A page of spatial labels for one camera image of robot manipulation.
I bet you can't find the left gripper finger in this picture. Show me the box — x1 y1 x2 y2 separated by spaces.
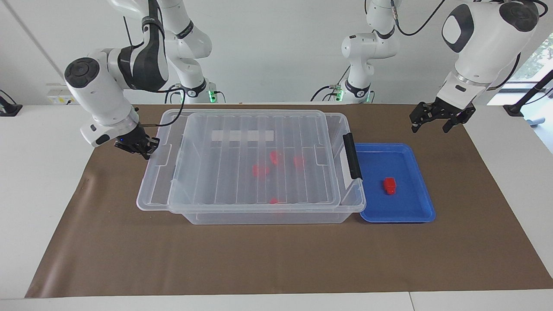
410 102 438 133
442 111 476 133

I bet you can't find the clear plastic box lid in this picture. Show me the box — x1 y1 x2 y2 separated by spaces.
136 109 344 213

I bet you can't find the blue plastic tray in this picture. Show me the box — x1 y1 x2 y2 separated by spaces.
354 143 436 223

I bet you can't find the clear plastic storage box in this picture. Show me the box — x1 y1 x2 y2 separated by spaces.
167 111 367 225

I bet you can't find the black stand pole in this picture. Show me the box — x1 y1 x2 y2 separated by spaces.
503 69 553 118

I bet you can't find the window with green view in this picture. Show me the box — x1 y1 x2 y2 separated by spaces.
509 30 553 83

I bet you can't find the brown paper table mat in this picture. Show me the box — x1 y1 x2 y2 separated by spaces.
25 104 553 298

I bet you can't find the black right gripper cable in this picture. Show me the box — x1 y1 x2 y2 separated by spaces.
145 84 186 128

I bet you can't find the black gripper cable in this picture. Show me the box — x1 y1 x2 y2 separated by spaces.
145 84 186 128
487 53 522 90

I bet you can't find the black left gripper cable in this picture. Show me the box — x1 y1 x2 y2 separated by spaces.
487 53 522 90

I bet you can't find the black box latch handle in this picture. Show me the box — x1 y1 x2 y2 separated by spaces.
343 133 363 180

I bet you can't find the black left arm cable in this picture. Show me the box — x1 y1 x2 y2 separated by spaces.
390 0 448 33

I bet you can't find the white wall power strip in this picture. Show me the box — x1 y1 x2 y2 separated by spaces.
47 84 79 106

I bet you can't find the black arm base cable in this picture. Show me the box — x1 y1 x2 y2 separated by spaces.
315 65 351 103

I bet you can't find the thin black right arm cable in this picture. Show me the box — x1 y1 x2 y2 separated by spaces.
123 16 145 48

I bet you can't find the right arm velcro strap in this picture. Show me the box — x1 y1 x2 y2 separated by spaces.
142 15 165 37

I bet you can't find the black desk clamp mount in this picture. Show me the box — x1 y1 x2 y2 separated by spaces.
0 89 23 117

